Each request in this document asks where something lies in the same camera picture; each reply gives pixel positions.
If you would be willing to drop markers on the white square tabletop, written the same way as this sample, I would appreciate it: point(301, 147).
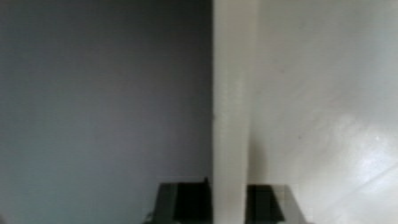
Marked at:
point(306, 108)

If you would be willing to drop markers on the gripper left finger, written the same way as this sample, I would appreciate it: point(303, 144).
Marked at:
point(184, 204)

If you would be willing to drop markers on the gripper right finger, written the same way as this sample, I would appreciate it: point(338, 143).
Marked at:
point(273, 205)

